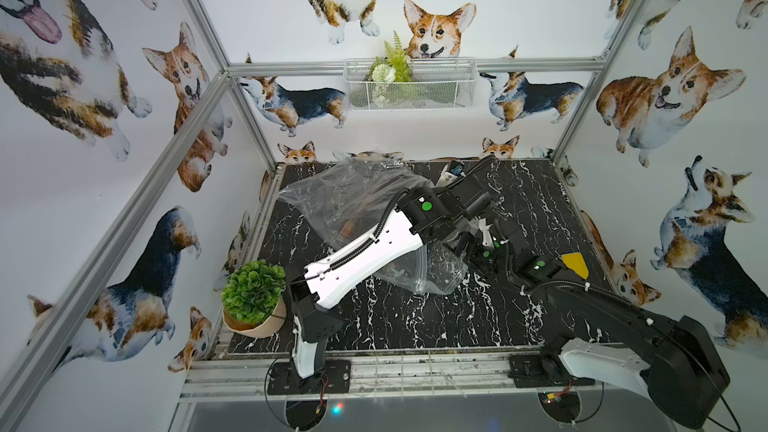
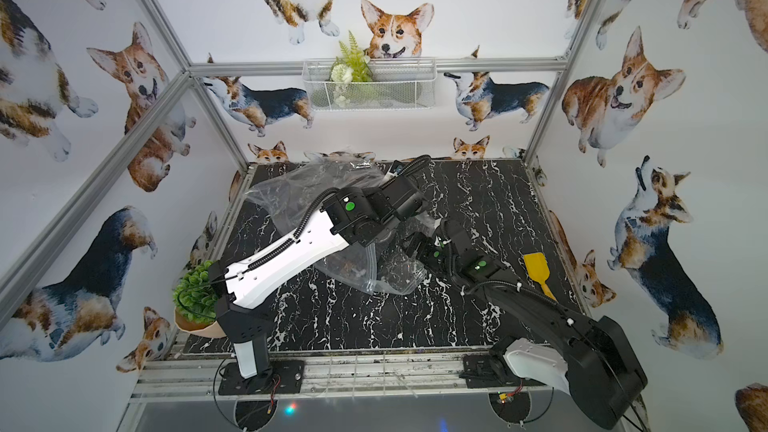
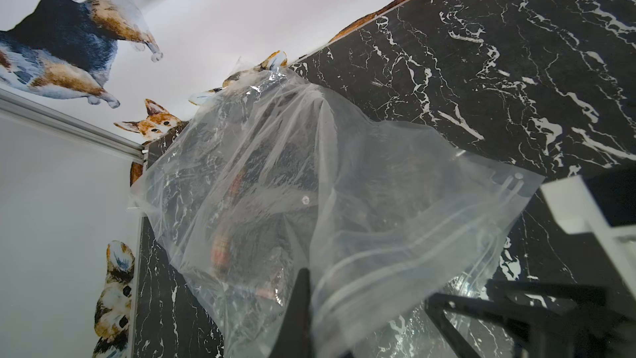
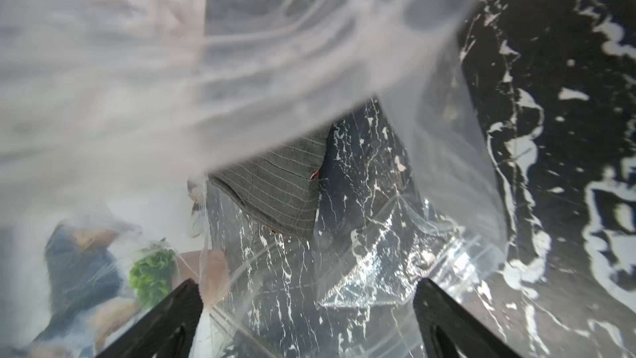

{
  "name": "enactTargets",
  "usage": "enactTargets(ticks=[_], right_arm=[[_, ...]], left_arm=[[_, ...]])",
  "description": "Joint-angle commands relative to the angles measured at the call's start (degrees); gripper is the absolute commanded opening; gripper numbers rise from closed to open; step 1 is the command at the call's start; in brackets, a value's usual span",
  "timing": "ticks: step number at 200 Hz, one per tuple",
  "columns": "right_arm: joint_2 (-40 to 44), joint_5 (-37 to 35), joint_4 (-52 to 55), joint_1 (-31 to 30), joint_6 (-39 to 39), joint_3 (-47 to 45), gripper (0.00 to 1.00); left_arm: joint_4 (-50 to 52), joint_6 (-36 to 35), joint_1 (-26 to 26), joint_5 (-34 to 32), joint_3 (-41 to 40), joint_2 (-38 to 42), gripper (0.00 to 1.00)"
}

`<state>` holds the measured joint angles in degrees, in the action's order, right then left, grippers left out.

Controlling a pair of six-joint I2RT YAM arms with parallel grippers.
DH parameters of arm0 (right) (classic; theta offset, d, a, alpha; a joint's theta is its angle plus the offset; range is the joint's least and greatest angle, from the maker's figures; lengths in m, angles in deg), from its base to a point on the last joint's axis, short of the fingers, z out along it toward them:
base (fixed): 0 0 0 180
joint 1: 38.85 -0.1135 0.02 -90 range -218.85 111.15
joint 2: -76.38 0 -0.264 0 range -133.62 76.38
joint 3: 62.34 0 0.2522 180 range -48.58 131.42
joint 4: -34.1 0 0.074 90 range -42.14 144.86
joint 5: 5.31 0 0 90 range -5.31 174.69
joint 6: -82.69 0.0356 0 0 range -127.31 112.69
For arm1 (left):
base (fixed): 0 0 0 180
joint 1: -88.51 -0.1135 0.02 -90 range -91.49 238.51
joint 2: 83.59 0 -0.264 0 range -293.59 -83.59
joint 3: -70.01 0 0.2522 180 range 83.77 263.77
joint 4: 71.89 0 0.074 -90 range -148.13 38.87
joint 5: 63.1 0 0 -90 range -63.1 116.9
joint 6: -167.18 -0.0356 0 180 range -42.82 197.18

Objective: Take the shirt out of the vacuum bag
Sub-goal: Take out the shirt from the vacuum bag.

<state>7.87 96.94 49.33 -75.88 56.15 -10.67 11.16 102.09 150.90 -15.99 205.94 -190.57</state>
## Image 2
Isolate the fern and white flower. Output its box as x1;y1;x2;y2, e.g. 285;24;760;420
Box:
329;32;375;108

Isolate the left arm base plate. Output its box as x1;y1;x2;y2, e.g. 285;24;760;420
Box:
217;360;306;396

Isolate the yellow plastic spatula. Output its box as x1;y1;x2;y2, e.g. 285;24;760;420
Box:
523;252;557;301

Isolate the clear plastic vacuum bag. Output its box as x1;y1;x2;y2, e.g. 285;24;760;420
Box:
245;156;435;295

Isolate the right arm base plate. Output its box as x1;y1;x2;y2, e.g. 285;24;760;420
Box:
459;354;542;389

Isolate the green potted plant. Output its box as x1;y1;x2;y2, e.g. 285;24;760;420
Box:
172;260;225;339

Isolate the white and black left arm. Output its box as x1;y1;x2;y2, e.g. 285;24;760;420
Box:
208;154;431;380

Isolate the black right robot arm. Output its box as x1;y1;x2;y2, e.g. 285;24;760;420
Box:
402;221;648;430

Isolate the white wire wall basket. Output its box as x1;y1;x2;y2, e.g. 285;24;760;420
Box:
302;58;437;111

